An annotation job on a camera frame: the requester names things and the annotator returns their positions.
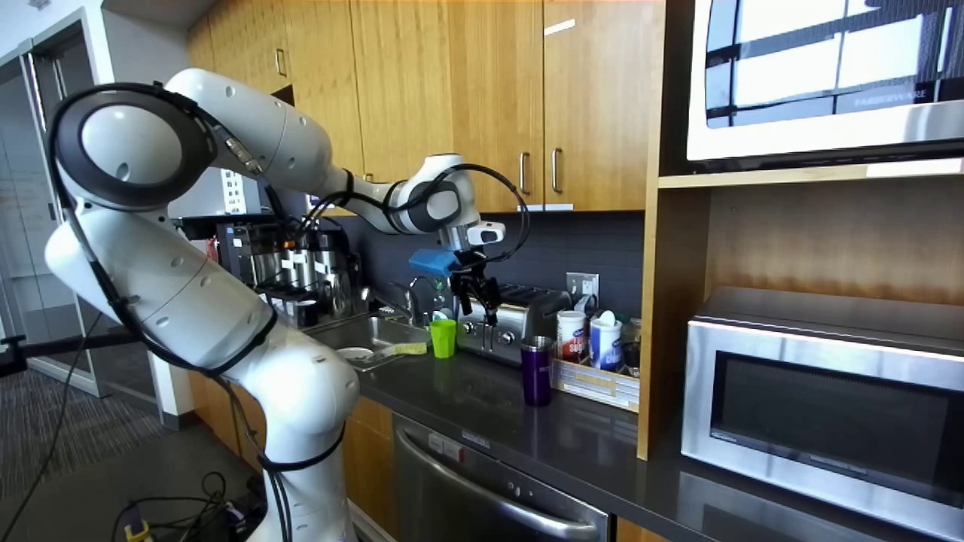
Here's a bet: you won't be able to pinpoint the purple travel mug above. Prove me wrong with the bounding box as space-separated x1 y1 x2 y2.
521 333 552 408

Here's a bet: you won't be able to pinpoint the silver toaster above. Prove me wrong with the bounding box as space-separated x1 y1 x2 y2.
459 286 575 363

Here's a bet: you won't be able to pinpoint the wooden condiment organizer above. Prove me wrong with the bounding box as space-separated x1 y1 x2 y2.
555 324 638 412

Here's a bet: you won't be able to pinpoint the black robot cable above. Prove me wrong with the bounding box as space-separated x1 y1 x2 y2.
298 161 534 266

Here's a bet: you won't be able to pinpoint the wall power outlet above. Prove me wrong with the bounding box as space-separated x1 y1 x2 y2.
567 270 602 299

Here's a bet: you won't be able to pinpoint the wooden lower cabinets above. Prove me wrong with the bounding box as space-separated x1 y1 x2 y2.
189 375 401 542

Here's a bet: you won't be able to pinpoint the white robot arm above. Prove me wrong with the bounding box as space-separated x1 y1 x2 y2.
47 70 507 542

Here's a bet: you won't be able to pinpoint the blue wrist camera box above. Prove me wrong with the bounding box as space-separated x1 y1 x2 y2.
410 250 459 279

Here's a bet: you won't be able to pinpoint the wooden cabinets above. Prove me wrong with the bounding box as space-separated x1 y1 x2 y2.
187 0 665 214
189 375 401 542

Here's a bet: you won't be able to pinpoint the upper built-in oven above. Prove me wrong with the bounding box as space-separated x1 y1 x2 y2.
686 0 964 162

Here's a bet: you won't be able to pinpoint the wooden upper cabinets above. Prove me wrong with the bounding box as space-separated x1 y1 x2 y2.
187 0 665 214

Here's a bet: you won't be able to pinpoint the white red sugar canister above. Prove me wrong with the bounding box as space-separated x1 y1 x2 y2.
555 310 587 361

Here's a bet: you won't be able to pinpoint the wooden appliance shelf unit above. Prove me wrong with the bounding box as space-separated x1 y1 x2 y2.
636 0 964 461

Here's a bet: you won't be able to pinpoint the white blue creamer canister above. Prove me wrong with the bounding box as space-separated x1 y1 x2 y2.
591 310 625 370

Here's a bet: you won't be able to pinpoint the kitchen sink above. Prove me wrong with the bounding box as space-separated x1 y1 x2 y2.
307 315 427 368

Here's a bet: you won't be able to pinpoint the green plastic cup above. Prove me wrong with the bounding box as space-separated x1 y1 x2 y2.
430 320 459 361

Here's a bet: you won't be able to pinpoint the stainless steel microwave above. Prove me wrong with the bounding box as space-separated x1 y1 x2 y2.
681 290 964 542

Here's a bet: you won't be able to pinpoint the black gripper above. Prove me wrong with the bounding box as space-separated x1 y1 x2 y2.
449 250 500 322

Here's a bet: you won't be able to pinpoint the stainless steel dishwasher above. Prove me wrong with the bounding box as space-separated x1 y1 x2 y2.
394 420 615 542

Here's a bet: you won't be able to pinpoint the black coffee machine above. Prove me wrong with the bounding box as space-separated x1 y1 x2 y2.
170 169 361 327

